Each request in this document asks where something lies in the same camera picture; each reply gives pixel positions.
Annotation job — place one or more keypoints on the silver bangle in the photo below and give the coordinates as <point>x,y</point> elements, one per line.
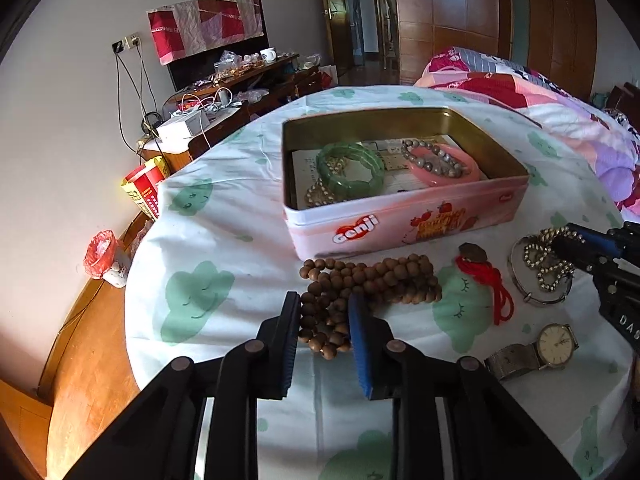
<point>513,275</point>

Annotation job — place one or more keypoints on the white mug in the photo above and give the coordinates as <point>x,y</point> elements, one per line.
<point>267,55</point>

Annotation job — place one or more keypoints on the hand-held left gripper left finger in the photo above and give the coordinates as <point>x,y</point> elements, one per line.
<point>287,345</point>

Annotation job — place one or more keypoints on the pink tin box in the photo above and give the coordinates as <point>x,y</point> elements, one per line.
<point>400,232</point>

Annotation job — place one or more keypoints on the black television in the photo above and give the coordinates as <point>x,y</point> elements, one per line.
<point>195,67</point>

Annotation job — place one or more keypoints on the pink patchwork quilt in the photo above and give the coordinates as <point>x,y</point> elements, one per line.
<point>565,110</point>

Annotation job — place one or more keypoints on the bin with red bag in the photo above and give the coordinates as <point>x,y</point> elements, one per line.
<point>102,255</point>

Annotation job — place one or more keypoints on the red patchwork cover cloth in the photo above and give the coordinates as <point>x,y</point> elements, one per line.
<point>200,25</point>

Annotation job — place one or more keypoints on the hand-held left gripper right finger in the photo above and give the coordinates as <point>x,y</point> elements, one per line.
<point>360,345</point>

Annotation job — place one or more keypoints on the brown wooden door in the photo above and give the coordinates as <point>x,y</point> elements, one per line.
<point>335,20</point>

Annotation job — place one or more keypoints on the clear plastic bag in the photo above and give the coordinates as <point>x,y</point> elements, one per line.
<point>226,62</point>

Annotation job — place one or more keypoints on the pink bangle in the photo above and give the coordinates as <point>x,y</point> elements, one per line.
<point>435,180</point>

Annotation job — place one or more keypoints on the brown wooden wardrobe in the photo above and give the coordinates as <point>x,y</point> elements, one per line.
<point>475,20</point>

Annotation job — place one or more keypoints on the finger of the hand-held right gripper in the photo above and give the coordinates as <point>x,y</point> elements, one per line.
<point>580,255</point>
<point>600,239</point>

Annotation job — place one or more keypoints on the metal band wristwatch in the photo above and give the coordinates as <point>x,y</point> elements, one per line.
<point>555,344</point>

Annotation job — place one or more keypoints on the wooden television stand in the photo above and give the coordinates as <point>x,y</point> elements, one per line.
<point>260,90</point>

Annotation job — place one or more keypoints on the wooden bed headboard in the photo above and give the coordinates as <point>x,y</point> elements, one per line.
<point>625,100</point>

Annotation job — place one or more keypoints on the red yellow carton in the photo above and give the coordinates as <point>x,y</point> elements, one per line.
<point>147,187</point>

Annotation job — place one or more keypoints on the red paper bag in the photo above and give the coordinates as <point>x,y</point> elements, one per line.
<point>329,76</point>

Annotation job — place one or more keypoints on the wall power socket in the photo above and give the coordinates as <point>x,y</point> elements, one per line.
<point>127,43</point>

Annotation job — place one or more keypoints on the white cardboard box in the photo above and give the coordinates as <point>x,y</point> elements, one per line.
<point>180,127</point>

